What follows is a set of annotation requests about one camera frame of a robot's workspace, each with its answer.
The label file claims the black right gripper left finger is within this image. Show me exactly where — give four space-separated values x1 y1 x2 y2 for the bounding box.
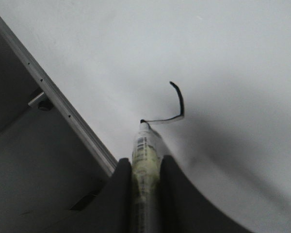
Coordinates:
48 158 131 233

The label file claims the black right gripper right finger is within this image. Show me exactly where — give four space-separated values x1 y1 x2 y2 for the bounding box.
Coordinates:
160 155 250 233

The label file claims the white whiteboard marker with tape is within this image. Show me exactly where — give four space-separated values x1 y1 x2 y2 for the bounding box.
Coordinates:
130 120 161 233

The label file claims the white whiteboard with aluminium frame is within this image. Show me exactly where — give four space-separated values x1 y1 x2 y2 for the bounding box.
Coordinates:
0 0 291 233

